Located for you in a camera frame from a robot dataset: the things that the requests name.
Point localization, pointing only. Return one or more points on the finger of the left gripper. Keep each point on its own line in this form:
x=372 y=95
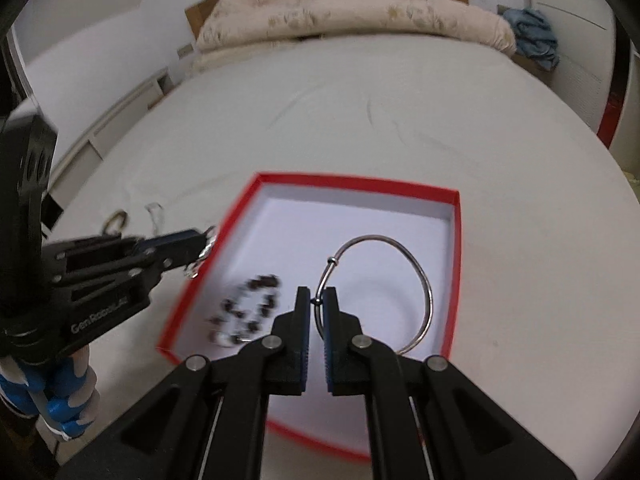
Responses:
x=170 y=242
x=165 y=259

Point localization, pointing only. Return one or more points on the blue crumpled cloth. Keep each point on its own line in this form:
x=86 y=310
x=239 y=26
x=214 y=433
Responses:
x=534 y=37

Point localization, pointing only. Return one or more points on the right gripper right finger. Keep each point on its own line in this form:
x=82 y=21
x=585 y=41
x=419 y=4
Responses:
x=426 y=419

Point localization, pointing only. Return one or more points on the beige floral duvet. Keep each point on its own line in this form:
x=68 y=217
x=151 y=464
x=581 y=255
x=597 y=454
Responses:
x=237 y=23

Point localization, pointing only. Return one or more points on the white wardrobe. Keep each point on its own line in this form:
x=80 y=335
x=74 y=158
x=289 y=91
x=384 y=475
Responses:
x=585 y=30

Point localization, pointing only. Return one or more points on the wall switch plate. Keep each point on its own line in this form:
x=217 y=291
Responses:
x=184 y=51

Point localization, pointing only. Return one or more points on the red jewelry box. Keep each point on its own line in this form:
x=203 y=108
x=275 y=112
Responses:
x=275 y=240

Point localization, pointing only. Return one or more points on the white bed sheet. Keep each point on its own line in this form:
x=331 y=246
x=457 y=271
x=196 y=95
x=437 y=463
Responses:
x=548 y=319

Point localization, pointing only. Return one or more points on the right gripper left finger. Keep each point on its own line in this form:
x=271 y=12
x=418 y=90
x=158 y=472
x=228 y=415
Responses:
x=206 y=419

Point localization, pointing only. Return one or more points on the large thin silver bangle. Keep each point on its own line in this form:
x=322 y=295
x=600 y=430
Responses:
x=385 y=285

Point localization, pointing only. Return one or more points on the white low cabinet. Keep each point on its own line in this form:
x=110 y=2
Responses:
x=81 y=160

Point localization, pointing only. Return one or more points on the blue white gloved hand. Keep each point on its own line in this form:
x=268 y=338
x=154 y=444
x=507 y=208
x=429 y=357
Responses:
x=67 y=400

